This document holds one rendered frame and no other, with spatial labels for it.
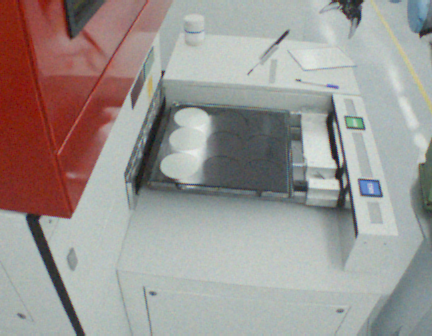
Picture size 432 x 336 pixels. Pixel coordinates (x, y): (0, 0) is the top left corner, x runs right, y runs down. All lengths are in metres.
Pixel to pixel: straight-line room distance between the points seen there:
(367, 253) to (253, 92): 0.62
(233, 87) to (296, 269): 0.60
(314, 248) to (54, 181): 0.71
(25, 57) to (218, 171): 0.76
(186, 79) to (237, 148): 0.30
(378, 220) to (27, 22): 0.82
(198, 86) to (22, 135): 0.92
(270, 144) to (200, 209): 0.27
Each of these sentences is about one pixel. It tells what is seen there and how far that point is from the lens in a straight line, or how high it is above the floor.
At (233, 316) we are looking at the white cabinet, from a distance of 1.14.
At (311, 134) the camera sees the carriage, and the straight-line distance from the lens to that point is 1.32.
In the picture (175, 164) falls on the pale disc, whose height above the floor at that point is 0.90.
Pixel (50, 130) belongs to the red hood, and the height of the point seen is 1.37.
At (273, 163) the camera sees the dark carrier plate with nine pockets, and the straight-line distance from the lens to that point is 1.17.
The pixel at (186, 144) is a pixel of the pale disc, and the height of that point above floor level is 0.90.
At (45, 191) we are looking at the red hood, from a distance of 0.58.
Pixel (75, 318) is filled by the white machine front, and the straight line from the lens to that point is 0.85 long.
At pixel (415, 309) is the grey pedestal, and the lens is 1.69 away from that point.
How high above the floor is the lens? 1.66
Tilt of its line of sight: 40 degrees down
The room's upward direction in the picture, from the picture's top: 2 degrees counter-clockwise
